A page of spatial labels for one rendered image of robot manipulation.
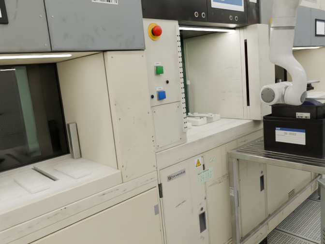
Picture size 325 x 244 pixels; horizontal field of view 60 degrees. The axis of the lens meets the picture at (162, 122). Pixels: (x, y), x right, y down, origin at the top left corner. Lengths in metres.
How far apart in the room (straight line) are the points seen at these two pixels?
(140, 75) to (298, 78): 0.60
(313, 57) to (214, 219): 2.03
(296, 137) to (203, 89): 0.74
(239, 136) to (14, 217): 1.15
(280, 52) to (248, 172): 0.79
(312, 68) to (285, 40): 1.89
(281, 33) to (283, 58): 0.10
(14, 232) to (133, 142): 0.47
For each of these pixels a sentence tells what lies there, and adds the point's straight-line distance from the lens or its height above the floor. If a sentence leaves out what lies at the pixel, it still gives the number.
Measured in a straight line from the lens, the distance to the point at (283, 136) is 1.45.
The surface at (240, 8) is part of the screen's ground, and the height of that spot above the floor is 1.48.
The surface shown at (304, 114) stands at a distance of 1.42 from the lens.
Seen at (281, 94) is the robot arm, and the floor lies 1.06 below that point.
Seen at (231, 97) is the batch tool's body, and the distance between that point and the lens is 1.79.
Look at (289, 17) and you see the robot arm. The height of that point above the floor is 1.35.
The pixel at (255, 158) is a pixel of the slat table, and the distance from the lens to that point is 1.42.
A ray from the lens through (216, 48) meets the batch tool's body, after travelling 1.84.
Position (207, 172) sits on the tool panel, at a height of 0.69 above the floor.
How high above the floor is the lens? 1.19
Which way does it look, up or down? 10 degrees down
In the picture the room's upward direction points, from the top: 5 degrees counter-clockwise
